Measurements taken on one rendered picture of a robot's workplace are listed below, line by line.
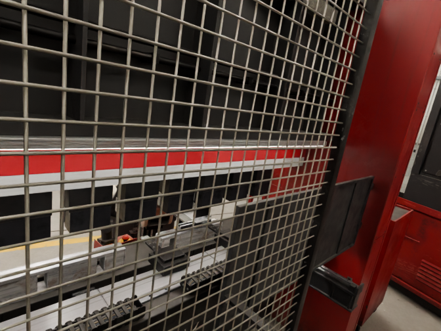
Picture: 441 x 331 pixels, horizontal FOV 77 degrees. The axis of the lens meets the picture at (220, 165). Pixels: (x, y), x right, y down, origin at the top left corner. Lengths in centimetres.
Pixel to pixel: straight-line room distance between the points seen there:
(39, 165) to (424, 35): 183
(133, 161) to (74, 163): 21
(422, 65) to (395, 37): 22
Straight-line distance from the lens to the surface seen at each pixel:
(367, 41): 63
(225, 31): 125
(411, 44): 189
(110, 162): 108
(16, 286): 121
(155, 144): 91
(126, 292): 104
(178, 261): 112
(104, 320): 89
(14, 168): 101
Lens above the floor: 164
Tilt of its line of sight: 14 degrees down
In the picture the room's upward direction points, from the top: 9 degrees clockwise
